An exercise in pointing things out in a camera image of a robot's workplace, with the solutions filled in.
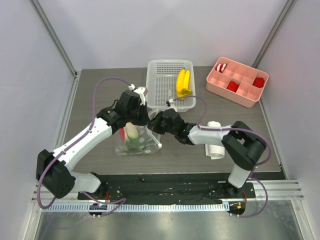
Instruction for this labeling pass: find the white fake radish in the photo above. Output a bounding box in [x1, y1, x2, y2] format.
[124, 122, 139, 140]

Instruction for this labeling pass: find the red fake chili pepper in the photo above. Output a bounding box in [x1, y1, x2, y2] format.
[118, 128, 126, 143]

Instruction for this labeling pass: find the clear dotted zip top bag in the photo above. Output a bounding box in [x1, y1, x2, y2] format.
[114, 125, 162, 156]

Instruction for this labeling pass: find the green fake vegetable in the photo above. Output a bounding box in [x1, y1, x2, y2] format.
[123, 139, 150, 155]

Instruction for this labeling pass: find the yellow fake banana bunch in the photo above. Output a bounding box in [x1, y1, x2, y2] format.
[175, 68, 193, 98]

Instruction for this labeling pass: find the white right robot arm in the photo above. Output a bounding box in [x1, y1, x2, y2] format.
[147, 109, 268, 198]

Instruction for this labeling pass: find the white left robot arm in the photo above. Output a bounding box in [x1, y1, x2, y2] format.
[36, 87, 150, 200]

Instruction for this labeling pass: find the red fake food piece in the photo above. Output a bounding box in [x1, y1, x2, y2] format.
[252, 77, 265, 88]
[226, 80, 240, 93]

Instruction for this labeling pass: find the red white striped fake food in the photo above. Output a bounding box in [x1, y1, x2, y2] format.
[215, 63, 228, 73]

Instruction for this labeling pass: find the white perforated plastic basket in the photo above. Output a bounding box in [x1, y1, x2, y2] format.
[145, 59, 196, 111]

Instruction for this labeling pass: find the rolled white towel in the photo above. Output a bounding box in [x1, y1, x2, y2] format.
[205, 121, 225, 160]

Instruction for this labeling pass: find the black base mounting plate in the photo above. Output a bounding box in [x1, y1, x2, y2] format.
[91, 173, 256, 205]

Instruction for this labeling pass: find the pink divided organizer box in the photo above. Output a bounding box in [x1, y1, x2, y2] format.
[206, 57, 269, 108]

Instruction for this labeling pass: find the perforated aluminium cable rail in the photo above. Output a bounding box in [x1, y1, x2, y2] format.
[45, 202, 230, 213]

